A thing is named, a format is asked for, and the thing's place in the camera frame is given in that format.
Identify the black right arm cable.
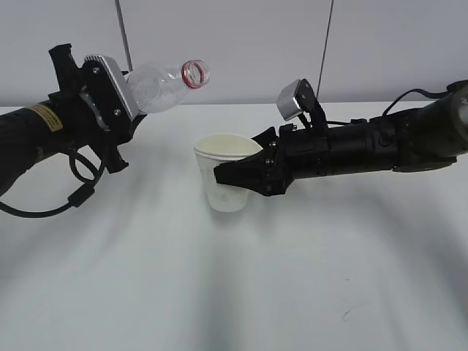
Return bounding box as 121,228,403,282
380,88,453,118

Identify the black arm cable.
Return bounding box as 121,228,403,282
0,146,105,219
380,88,453,118

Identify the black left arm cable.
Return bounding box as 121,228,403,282
0,146,105,219

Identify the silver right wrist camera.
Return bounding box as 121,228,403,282
276,79,328,131

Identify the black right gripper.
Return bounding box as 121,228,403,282
214,126,331,196

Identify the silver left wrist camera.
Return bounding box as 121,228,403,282
81,54,139,134

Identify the white paper cup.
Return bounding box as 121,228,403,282
194,133,263,213

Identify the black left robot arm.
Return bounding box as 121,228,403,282
1,44,138,192

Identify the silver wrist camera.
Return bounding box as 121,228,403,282
276,79,328,131
81,54,139,134

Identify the clear water bottle red label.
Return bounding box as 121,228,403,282
127,60,211,114

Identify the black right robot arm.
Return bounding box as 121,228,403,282
214,79,467,197

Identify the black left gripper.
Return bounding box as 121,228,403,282
49,44,134,174

